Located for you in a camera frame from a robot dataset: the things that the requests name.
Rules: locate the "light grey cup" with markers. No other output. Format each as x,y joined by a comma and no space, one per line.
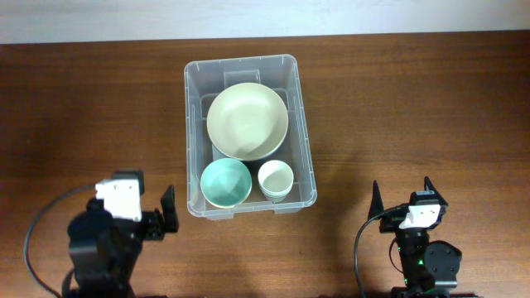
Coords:
275,176

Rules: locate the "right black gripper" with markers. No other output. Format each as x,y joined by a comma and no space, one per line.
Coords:
392,222

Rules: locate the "clear plastic storage bin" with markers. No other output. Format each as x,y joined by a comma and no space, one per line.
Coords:
204,80

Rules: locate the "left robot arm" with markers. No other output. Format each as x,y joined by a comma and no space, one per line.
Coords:
104,250

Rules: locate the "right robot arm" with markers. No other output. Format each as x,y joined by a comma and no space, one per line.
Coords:
429,268

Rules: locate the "mint green cup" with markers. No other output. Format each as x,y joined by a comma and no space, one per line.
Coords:
226,176
275,197

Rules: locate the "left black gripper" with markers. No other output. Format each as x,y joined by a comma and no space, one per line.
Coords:
156,227

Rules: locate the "cream white cup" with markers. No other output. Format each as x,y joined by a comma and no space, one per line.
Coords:
226,201

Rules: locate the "beige bowl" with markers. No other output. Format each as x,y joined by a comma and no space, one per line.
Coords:
247,121

